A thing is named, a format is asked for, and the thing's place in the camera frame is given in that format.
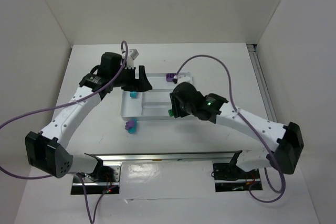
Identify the aluminium rail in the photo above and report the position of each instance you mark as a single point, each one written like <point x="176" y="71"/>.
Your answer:
<point x="261" y="82"/>
<point x="215" y="157"/>

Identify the aluminium right side rail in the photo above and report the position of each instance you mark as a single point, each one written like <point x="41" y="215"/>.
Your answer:
<point x="261" y="82"/>

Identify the green lego brick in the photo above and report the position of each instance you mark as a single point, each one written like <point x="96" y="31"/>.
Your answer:
<point x="171" y="113"/>

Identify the purple lego brick front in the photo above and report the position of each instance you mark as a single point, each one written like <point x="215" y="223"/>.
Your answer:
<point x="130" y="125"/>

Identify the teal lego brick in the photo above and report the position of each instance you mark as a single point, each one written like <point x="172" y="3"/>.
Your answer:
<point x="134" y="130"/>
<point x="133" y="94"/>

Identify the white divided plastic tray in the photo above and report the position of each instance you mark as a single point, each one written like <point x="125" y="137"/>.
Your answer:
<point x="150" y="105"/>

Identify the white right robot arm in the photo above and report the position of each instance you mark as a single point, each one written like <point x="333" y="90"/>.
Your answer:
<point x="282" y="144"/>

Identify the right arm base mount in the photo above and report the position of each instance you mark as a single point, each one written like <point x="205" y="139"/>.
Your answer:
<point x="231" y="178"/>

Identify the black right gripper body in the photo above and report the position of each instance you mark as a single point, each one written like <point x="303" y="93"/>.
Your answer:
<point x="176" y="107"/>

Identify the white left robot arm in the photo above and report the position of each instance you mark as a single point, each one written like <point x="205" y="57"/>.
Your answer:
<point x="46" y="150"/>

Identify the teal lego brick front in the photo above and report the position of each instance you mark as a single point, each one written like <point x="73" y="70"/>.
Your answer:
<point x="134" y="130"/>

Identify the aluminium front rail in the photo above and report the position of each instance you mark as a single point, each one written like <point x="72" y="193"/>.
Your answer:
<point x="215" y="157"/>

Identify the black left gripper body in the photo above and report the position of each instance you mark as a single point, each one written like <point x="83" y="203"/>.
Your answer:
<point x="134" y="77"/>

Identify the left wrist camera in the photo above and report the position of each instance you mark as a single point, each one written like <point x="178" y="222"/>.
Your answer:
<point x="132" y="55"/>

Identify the purple lego brick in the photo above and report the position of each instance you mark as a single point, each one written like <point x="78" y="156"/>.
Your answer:
<point x="130" y="125"/>
<point x="171" y="78"/>

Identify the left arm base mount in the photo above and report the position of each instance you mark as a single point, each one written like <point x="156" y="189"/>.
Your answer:
<point x="109" y="181"/>

